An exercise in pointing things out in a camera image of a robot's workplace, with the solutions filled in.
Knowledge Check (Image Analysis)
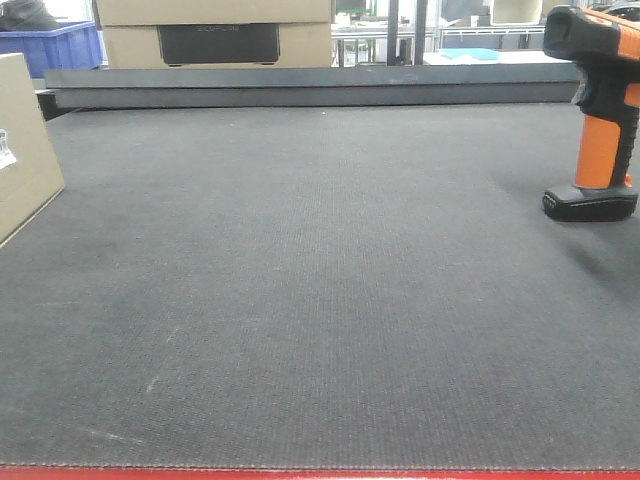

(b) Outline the brown cardboard package box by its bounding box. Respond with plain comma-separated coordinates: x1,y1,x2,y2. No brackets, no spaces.
1,53,65,244

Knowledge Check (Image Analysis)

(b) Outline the orange black scanner gun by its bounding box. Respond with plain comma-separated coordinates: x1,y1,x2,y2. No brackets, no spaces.
542,5,639,222

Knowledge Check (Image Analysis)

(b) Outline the dark grey table mat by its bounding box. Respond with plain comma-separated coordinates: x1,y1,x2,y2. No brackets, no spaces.
1,104,639,470

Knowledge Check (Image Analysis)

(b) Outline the light blue tray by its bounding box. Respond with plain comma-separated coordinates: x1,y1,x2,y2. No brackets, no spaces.
438,47,500,63

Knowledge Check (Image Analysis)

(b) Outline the blue plastic crate background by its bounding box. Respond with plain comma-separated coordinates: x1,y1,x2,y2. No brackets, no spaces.
1,21,104,79

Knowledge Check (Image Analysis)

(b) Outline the red metal work table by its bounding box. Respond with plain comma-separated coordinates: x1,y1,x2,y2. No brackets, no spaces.
1,466,639,480

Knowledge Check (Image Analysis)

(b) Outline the grey metal rail bar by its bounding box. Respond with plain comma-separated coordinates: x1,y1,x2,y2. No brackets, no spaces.
44,63,581,110

